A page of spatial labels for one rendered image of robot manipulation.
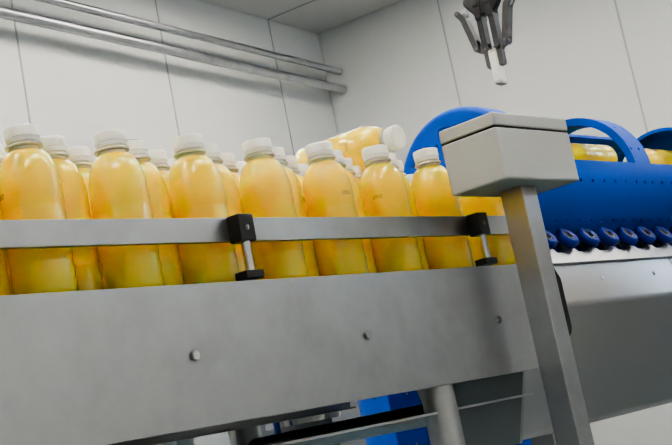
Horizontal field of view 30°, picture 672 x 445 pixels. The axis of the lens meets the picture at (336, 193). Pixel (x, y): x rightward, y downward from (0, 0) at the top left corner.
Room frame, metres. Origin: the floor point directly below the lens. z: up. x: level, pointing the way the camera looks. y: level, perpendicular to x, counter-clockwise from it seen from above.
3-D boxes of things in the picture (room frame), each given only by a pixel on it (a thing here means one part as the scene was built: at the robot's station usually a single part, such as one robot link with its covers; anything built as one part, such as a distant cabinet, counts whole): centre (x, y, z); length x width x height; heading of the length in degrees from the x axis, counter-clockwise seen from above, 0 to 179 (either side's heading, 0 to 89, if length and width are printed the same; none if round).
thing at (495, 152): (1.85, -0.27, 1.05); 0.20 x 0.10 x 0.10; 140
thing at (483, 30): (2.41, -0.35, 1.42); 0.04 x 0.01 x 0.11; 150
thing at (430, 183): (1.91, -0.15, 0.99); 0.07 x 0.07 x 0.19
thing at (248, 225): (1.51, 0.12, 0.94); 0.03 x 0.02 x 0.08; 140
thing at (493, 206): (2.00, -0.23, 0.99); 0.07 x 0.07 x 0.19
